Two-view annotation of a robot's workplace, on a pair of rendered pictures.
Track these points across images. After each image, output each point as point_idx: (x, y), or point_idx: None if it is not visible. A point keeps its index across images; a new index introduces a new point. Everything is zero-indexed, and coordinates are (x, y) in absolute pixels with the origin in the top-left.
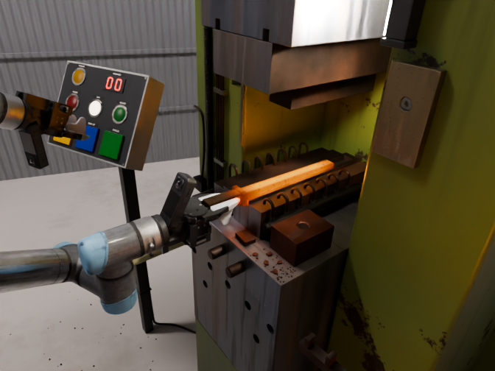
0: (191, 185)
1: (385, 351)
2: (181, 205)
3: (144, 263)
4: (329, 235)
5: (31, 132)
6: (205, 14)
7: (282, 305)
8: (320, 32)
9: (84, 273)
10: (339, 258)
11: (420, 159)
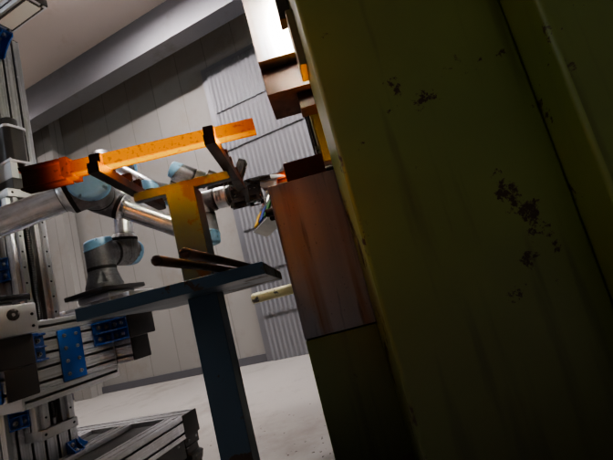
0: (241, 161)
1: (353, 223)
2: None
3: None
4: (318, 161)
5: (209, 187)
6: None
7: (275, 206)
8: (275, 50)
9: None
10: (331, 176)
11: (304, 57)
